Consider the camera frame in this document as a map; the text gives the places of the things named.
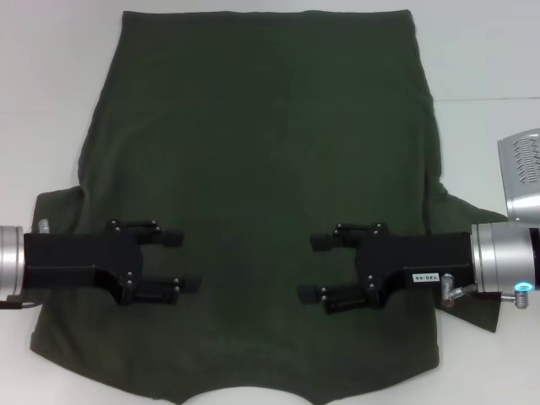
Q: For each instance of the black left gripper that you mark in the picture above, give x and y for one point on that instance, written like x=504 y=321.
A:
x=76 y=261

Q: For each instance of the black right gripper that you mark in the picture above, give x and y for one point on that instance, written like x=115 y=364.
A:
x=417 y=253

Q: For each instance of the dark green shirt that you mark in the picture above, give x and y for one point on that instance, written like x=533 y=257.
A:
x=261 y=147

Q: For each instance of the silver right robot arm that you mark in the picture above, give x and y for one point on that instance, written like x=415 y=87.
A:
x=498 y=253

